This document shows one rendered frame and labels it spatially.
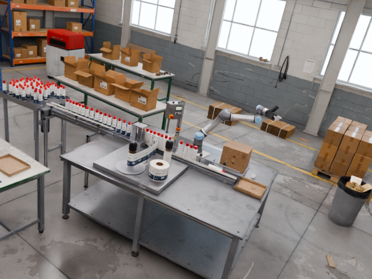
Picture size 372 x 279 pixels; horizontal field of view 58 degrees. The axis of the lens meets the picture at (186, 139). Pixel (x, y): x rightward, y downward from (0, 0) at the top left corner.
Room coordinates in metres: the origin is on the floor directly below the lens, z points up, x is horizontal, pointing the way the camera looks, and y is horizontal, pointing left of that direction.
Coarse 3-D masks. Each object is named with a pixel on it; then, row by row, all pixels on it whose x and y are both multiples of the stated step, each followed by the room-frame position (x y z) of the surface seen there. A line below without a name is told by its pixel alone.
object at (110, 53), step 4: (104, 44) 8.36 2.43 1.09; (108, 44) 8.49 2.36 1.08; (104, 48) 8.26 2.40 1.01; (108, 48) 8.52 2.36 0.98; (112, 48) 8.52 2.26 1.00; (116, 48) 8.28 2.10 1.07; (104, 52) 8.29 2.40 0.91; (108, 52) 8.09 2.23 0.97; (112, 52) 8.17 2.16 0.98; (116, 52) 8.29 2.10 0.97; (104, 56) 8.29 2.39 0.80; (108, 56) 8.22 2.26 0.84; (112, 56) 8.17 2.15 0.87; (116, 56) 8.30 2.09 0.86
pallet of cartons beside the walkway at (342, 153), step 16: (336, 128) 5.69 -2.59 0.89; (352, 128) 5.87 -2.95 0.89; (336, 144) 5.47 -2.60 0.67; (352, 144) 5.36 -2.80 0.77; (368, 144) 5.25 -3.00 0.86; (320, 160) 5.55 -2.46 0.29; (336, 160) 5.43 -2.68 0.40; (352, 160) 5.72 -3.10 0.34; (368, 160) 5.20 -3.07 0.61; (336, 176) 5.34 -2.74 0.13
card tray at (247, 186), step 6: (240, 180) 3.29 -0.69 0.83; (246, 180) 3.31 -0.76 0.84; (252, 180) 3.28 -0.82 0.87; (240, 186) 3.17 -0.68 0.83; (246, 186) 3.19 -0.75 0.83; (252, 186) 3.22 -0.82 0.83; (258, 186) 3.24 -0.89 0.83; (264, 186) 3.23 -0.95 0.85; (246, 192) 3.04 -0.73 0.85; (252, 192) 3.09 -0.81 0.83; (258, 192) 3.11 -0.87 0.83; (264, 192) 3.11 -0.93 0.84; (258, 198) 2.99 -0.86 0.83
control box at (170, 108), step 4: (168, 104) 3.61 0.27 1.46; (172, 104) 3.59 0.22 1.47; (176, 104) 3.62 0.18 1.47; (180, 104) 3.65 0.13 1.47; (168, 108) 3.59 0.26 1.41; (172, 108) 3.59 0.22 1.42; (168, 112) 3.58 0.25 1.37; (172, 112) 3.59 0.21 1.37; (168, 116) 3.58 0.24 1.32; (176, 116) 3.62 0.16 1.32; (180, 116) 3.65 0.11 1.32
